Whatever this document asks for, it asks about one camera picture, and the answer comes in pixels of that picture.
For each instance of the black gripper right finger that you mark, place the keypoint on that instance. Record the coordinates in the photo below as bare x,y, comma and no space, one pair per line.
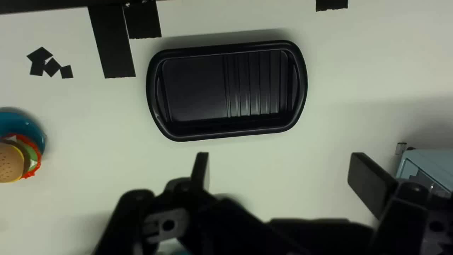
372,185

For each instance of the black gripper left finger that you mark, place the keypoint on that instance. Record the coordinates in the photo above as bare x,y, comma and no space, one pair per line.
199,171

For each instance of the light blue toy oven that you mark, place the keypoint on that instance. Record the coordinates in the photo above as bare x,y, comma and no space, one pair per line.
429,170

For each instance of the black rectangular tray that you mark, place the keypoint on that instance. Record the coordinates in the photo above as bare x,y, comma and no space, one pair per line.
226,89

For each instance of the long black tape strip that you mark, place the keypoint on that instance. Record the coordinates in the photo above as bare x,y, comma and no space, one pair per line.
112,44

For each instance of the short wide black tape strip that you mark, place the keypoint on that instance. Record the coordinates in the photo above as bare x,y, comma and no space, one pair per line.
143,21

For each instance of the small teal plate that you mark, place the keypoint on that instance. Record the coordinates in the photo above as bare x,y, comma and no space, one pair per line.
25,127

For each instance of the cluster of small black tape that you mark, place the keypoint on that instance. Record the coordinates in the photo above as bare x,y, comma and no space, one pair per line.
49,65

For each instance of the black tape piece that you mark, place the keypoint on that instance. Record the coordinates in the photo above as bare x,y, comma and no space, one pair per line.
331,4

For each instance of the toy burger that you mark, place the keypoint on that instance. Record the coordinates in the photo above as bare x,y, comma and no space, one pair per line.
11,163

